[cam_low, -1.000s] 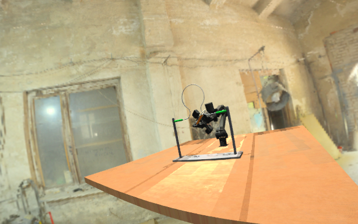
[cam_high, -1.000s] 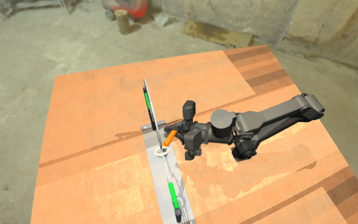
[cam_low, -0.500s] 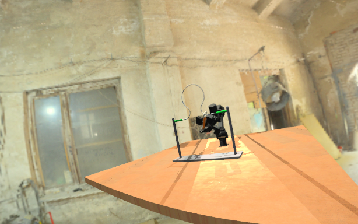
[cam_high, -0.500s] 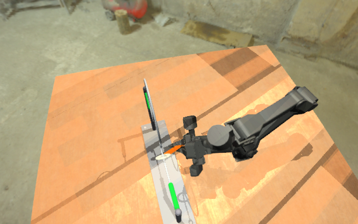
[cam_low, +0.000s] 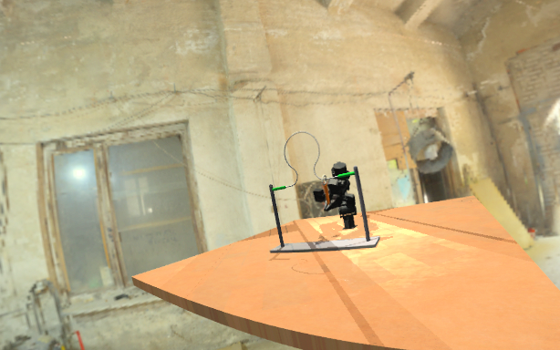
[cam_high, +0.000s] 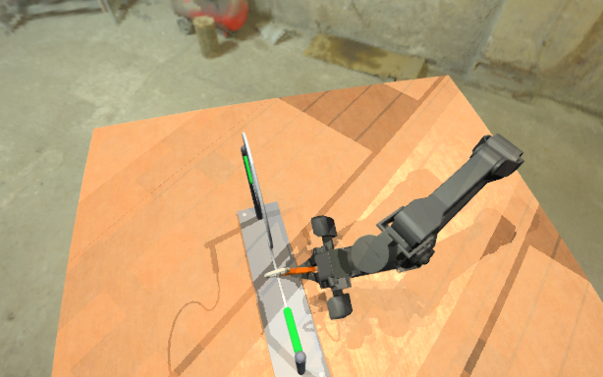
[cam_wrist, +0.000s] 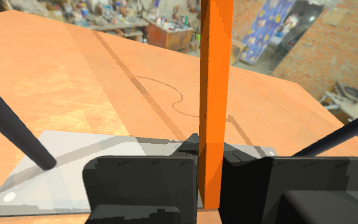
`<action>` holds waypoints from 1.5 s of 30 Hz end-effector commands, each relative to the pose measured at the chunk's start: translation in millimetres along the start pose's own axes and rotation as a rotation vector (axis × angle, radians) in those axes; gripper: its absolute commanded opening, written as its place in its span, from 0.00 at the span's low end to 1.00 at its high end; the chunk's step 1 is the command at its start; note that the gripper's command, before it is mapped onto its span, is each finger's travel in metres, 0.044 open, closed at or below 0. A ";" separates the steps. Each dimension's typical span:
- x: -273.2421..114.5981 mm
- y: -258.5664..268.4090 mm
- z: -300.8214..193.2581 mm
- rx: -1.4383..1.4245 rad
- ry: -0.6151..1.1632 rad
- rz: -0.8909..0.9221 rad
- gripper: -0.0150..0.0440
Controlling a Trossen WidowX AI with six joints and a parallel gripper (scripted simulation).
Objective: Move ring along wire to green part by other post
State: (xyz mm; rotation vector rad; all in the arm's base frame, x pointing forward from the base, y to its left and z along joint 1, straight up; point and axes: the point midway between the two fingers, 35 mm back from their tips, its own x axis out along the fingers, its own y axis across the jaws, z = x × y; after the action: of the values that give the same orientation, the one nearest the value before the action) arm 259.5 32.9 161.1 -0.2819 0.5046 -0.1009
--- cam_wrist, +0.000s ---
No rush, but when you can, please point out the orange bar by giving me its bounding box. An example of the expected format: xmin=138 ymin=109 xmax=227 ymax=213
xmin=198 ymin=0 xmax=234 ymax=210

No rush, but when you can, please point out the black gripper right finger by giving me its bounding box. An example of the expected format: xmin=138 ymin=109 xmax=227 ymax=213
xmin=218 ymin=142 xmax=358 ymax=224

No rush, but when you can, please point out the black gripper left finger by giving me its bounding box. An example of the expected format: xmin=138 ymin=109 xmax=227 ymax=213
xmin=82 ymin=133 xmax=199 ymax=224

